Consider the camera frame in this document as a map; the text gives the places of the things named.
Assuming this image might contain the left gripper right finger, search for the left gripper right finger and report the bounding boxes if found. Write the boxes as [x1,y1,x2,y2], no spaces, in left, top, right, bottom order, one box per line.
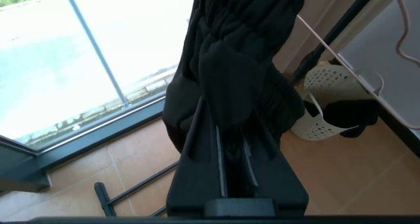
[243,113,309,217]

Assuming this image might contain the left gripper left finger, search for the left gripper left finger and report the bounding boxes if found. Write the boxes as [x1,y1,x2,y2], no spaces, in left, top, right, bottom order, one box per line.
[166,97,228,217]

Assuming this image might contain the black shorts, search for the black shorts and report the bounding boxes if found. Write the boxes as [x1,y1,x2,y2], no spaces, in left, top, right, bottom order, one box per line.
[161,0,308,198]

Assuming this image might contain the white laundry basket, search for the white laundry basket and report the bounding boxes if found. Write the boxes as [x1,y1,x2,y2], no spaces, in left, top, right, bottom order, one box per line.
[290,64,385,142]

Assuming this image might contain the pink clothes hanger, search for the pink clothes hanger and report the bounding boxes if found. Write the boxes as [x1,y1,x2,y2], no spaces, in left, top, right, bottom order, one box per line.
[296,0,420,131]

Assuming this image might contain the black clothes rack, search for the black clothes rack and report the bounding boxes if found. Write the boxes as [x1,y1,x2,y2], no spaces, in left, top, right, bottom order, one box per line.
[94,0,383,217]

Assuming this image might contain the black garment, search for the black garment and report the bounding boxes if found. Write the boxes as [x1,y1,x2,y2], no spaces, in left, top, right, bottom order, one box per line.
[303,99,382,139]

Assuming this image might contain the beige curtain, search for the beige curtain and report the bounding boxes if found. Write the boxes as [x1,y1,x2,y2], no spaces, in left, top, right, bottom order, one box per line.
[272,0,394,74]

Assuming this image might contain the window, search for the window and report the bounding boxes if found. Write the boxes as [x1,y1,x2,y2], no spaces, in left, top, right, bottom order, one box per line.
[0,0,198,192]

